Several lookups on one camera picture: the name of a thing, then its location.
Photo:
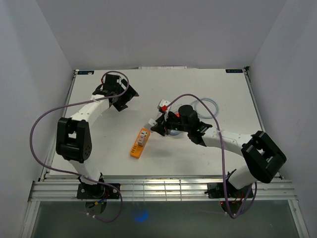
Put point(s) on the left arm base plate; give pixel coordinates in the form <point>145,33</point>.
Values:
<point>97,191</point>

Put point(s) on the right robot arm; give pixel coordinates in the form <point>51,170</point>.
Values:
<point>263,157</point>

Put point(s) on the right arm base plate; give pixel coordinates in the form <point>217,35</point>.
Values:
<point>216,190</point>

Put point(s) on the blue corner label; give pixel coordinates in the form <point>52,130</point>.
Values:
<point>85,72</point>
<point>234,71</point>

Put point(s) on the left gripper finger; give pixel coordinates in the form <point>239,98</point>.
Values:
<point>130,93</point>
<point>120,103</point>

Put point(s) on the right blue corner label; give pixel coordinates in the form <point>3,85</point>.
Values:
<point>234,71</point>

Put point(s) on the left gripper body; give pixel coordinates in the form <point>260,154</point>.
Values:
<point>125,97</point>

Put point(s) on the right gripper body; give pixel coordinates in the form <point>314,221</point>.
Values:
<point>172,122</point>

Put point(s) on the round blue power socket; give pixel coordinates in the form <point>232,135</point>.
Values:
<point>175,133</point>

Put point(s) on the left blue corner label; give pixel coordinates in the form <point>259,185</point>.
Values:
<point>85,72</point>

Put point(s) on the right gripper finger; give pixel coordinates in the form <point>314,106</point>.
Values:
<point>160,129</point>
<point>162,119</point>

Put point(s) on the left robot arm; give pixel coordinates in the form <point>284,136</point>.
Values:
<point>73,140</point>

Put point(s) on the aluminium frame rail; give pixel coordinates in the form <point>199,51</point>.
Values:
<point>156,189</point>

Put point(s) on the orange power strip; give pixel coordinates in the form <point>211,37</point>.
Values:
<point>136,151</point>

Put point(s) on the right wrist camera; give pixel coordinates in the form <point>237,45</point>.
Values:
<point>163,105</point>

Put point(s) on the brown pink charger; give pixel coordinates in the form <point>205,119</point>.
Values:
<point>141,141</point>

